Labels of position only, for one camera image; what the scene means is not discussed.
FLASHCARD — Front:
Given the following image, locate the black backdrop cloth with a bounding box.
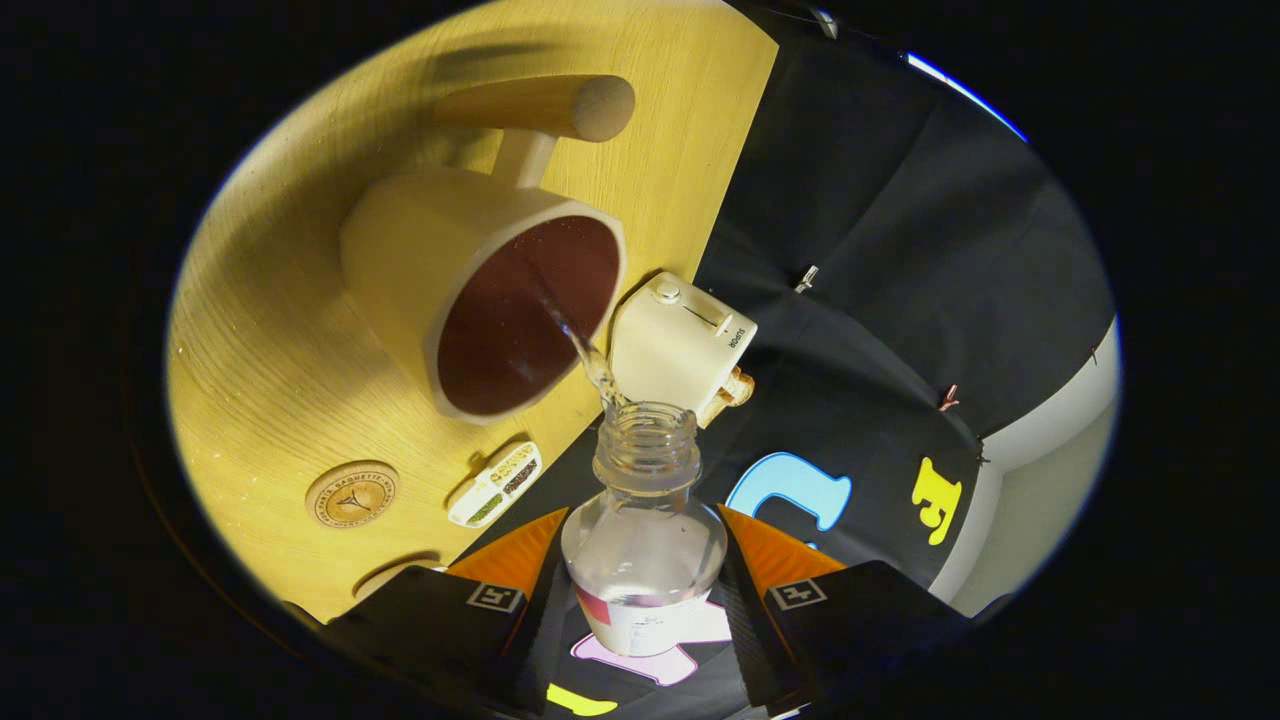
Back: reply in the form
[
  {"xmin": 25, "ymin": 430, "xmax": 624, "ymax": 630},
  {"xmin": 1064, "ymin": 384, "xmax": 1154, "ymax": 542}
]
[{"xmin": 450, "ymin": 0, "xmax": 1116, "ymax": 720}]

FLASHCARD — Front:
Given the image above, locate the wooden table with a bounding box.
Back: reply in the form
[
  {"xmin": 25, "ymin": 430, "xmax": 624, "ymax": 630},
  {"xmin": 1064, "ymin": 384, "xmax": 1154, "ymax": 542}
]
[{"xmin": 165, "ymin": 0, "xmax": 779, "ymax": 626}]

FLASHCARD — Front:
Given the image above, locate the white divided dish of grains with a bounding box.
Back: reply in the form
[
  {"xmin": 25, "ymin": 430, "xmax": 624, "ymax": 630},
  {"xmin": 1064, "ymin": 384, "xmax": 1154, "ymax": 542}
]
[{"xmin": 446, "ymin": 440, "xmax": 544, "ymax": 529}]

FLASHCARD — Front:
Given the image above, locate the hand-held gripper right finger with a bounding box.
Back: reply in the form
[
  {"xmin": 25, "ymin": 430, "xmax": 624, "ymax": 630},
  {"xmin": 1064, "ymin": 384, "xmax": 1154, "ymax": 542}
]
[{"xmin": 715, "ymin": 502, "xmax": 971, "ymax": 716}]

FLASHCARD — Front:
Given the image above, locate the clear plastic juice bottle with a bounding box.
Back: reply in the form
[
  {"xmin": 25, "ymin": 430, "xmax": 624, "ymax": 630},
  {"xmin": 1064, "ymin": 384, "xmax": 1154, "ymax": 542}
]
[{"xmin": 560, "ymin": 402, "xmax": 729, "ymax": 658}]

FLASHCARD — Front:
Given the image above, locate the cream cup with wooden handle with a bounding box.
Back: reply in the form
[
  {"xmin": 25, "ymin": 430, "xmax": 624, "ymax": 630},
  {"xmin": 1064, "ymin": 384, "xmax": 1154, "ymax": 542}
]
[{"xmin": 338, "ymin": 75, "xmax": 637, "ymax": 426}]

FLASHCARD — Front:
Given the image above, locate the round wooden coaster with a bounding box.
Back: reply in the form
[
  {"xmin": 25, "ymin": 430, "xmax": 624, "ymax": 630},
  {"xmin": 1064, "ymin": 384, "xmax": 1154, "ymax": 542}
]
[{"xmin": 305, "ymin": 460, "xmax": 400, "ymax": 529}]

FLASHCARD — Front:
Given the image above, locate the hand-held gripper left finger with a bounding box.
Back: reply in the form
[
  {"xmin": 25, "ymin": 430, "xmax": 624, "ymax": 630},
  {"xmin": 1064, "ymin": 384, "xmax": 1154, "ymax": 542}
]
[{"xmin": 320, "ymin": 505, "xmax": 576, "ymax": 719}]

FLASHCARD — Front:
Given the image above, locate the cream toaster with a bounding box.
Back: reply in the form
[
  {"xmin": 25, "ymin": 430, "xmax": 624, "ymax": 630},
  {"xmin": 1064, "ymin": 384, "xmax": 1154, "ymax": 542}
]
[{"xmin": 608, "ymin": 270, "xmax": 759, "ymax": 429}]

